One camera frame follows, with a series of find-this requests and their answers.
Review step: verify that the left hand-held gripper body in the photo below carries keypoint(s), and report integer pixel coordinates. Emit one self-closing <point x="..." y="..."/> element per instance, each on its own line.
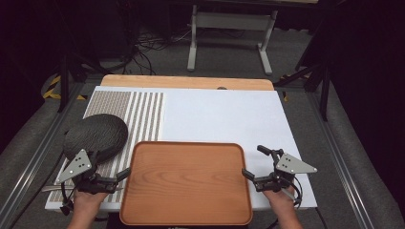
<point x="78" y="167"/>

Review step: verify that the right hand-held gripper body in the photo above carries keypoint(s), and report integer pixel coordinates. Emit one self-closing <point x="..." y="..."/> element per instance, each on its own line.
<point x="293" y="166"/>

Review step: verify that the brown wooden tray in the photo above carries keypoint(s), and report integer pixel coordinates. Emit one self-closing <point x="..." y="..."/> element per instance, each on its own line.
<point x="186" y="184"/>

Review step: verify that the person's right hand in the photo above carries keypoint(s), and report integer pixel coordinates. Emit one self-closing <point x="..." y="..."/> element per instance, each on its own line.
<point x="283" y="202"/>

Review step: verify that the person's left hand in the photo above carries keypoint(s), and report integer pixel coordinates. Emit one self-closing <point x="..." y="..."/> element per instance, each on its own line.
<point x="87" y="203"/>

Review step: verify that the dark round woven mat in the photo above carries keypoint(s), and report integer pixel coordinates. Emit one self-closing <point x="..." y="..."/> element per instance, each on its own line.
<point x="95" y="135"/>

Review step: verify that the white board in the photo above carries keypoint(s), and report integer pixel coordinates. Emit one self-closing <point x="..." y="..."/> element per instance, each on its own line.
<point x="223" y="117"/>

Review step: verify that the grey striped placemat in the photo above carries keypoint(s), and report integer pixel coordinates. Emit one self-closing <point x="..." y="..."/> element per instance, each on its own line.
<point x="143" y="114"/>

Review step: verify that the black tripod stand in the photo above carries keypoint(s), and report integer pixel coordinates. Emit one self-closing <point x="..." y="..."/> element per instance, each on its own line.
<point x="324" y="92"/>
<point x="65" y="82"/>

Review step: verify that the yellow black hazard tape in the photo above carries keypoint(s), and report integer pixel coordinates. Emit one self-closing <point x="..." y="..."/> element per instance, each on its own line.
<point x="52" y="89"/>

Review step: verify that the grey metal stand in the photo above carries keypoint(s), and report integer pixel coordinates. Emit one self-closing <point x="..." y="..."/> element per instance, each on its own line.
<point x="232" y="22"/>

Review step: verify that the aluminium rail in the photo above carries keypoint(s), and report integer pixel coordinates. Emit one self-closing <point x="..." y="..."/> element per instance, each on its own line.
<point x="337" y="159"/>
<point x="35" y="159"/>

